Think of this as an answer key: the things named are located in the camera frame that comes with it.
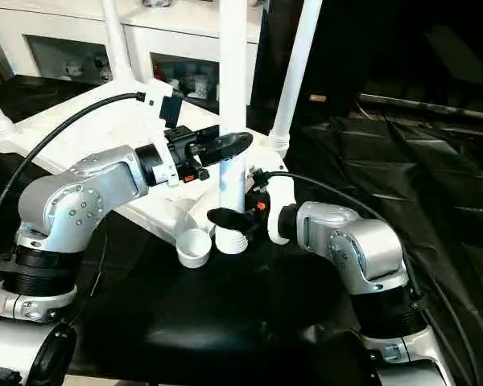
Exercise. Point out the black fabric backdrop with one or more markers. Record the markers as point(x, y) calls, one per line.
point(386, 40)

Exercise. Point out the black mat cloth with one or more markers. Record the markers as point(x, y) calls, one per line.
point(386, 201)

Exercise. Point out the small yellow label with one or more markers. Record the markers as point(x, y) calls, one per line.
point(318, 97)

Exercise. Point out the grey metal rail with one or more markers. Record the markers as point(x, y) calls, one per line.
point(426, 106)

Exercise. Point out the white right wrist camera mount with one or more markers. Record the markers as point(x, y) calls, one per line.
point(279, 193)

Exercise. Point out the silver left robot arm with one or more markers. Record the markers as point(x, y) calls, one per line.
point(84, 197)

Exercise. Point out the dark patterned cabinet-top object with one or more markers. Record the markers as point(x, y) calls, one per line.
point(157, 2)

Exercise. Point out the white glass door cabinet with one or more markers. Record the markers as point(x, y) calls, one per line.
point(64, 24)

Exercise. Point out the white plastic table top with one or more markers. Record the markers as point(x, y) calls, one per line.
point(84, 132)

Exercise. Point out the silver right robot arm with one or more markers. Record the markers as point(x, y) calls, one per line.
point(366, 249)

